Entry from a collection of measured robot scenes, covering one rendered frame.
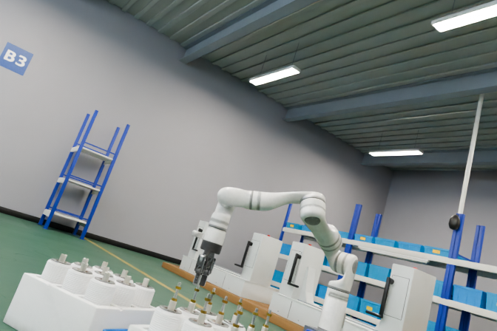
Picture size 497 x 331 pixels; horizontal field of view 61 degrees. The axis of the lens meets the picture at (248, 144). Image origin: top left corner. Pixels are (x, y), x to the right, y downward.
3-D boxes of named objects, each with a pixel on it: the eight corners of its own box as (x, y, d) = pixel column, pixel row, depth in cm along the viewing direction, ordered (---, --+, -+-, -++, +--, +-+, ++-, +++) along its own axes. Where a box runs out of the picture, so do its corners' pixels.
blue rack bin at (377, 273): (385, 284, 684) (388, 271, 690) (406, 289, 653) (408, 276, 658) (366, 276, 659) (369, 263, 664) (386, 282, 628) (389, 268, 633)
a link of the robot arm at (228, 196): (217, 185, 152) (255, 188, 151) (220, 188, 161) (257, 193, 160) (214, 204, 150) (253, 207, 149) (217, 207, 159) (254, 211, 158)
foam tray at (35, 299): (80, 322, 186) (96, 281, 191) (147, 357, 168) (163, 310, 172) (1, 321, 153) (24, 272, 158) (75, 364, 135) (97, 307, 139)
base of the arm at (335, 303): (328, 331, 179) (337, 290, 183) (344, 338, 171) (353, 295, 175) (312, 327, 174) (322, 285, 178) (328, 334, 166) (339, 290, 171)
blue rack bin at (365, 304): (378, 318, 670) (381, 304, 675) (398, 325, 639) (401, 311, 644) (357, 311, 645) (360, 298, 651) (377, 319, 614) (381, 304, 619)
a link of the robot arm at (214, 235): (197, 238, 158) (203, 222, 160) (225, 247, 155) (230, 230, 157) (189, 235, 150) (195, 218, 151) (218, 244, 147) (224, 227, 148)
